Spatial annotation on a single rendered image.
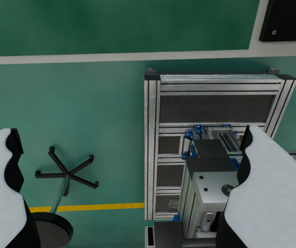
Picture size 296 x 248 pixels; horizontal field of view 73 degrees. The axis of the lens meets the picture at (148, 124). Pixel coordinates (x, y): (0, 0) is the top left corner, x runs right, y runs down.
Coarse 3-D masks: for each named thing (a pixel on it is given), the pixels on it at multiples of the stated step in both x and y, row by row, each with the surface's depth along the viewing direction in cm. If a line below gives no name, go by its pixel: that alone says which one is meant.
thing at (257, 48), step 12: (264, 0) 44; (264, 12) 45; (252, 36) 48; (252, 48) 49; (264, 48) 49; (276, 48) 49; (288, 48) 50; (0, 60) 49; (12, 60) 49; (24, 60) 49; (36, 60) 49; (48, 60) 49; (60, 60) 49; (72, 60) 49; (84, 60) 49; (96, 60) 49; (108, 60) 50; (120, 60) 50; (132, 60) 50; (144, 60) 50
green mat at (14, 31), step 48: (0, 0) 42; (48, 0) 42; (96, 0) 43; (144, 0) 43; (192, 0) 43; (240, 0) 44; (0, 48) 47; (48, 48) 47; (96, 48) 48; (144, 48) 48; (192, 48) 49; (240, 48) 49
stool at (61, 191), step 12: (60, 168) 159; (84, 180) 169; (60, 192) 147; (36, 216) 115; (48, 216) 116; (60, 216) 122; (48, 228) 118; (60, 228) 118; (72, 228) 126; (48, 240) 124; (60, 240) 125
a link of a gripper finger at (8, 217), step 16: (16, 128) 12; (0, 144) 9; (16, 144) 10; (0, 160) 8; (16, 160) 10; (0, 176) 7; (16, 176) 8; (0, 192) 7; (16, 192) 7; (0, 208) 6; (16, 208) 6; (0, 224) 6; (16, 224) 6; (32, 224) 6; (0, 240) 5; (16, 240) 6; (32, 240) 6
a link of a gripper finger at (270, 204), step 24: (264, 144) 9; (240, 168) 9; (264, 168) 8; (288, 168) 8; (240, 192) 7; (264, 192) 7; (288, 192) 7; (240, 216) 6; (264, 216) 6; (288, 216) 6; (216, 240) 7; (240, 240) 5; (264, 240) 5; (288, 240) 5
